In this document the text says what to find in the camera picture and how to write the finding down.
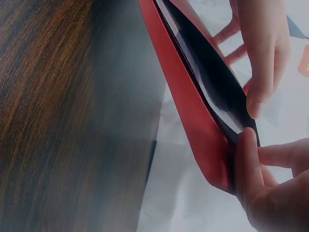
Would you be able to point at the person's left hand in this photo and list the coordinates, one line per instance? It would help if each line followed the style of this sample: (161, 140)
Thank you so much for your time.
(265, 36)

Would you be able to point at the person's right hand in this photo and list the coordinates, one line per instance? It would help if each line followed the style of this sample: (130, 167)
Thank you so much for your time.
(277, 205)

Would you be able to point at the person's left fingers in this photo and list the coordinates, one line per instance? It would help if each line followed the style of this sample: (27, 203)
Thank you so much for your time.
(229, 29)

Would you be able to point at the person's left thumb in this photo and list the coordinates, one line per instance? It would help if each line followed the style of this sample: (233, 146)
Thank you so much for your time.
(262, 91)

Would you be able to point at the person's right thumb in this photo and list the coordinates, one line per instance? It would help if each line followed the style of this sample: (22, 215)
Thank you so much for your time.
(247, 159)

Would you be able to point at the black smartphone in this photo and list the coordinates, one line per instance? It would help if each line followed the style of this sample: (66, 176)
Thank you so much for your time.
(212, 72)

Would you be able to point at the red phone case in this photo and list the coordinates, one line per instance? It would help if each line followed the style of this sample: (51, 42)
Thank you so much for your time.
(193, 116)

